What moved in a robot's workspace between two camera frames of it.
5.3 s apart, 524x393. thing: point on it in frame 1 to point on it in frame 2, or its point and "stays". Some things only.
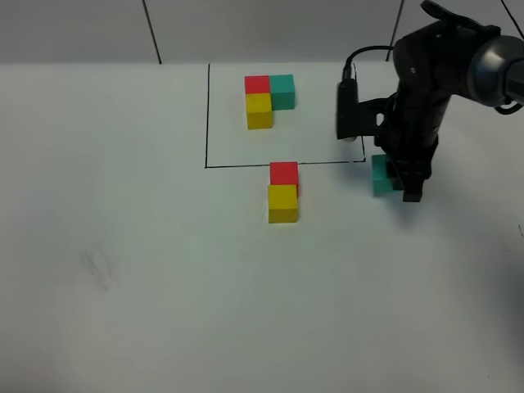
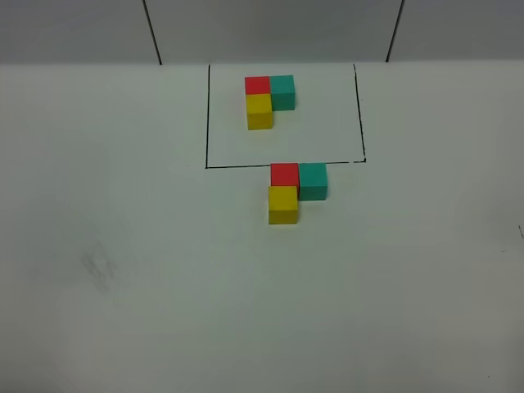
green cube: (382, 185) to (313, 182)
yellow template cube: (259, 110) stays
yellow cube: (282, 201) stays
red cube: (285, 173) stays
